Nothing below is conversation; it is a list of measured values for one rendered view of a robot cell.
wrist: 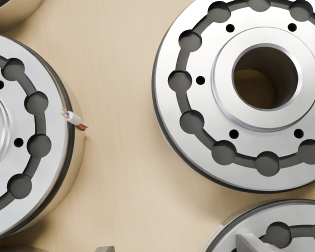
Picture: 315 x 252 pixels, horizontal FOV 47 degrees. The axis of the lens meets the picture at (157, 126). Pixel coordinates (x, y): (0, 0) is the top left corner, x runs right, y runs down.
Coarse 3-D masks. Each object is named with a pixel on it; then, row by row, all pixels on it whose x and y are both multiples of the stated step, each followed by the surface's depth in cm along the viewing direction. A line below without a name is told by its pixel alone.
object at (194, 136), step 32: (224, 0) 17; (256, 0) 17; (288, 0) 17; (192, 32) 17; (224, 32) 17; (160, 64) 17; (192, 64) 17; (160, 96) 17; (192, 96) 16; (192, 128) 17; (224, 128) 16; (288, 128) 16; (192, 160) 16; (224, 160) 16; (256, 160) 16; (288, 160) 16
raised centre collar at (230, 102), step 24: (240, 48) 16; (264, 48) 17; (288, 48) 16; (216, 72) 16; (312, 72) 16; (216, 96) 16; (240, 96) 16; (312, 96) 16; (240, 120) 16; (264, 120) 16; (288, 120) 16
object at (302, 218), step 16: (272, 208) 16; (288, 208) 16; (304, 208) 16; (240, 224) 16; (256, 224) 16; (272, 224) 16; (288, 224) 16; (304, 224) 16; (224, 240) 16; (272, 240) 16; (288, 240) 16; (304, 240) 16
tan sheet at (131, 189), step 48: (48, 0) 21; (96, 0) 21; (144, 0) 21; (192, 0) 21; (48, 48) 20; (96, 48) 20; (144, 48) 20; (96, 96) 20; (144, 96) 20; (96, 144) 20; (144, 144) 19; (96, 192) 19; (144, 192) 19; (192, 192) 19; (240, 192) 19; (288, 192) 19; (0, 240) 19; (48, 240) 19; (96, 240) 19; (144, 240) 19; (192, 240) 19
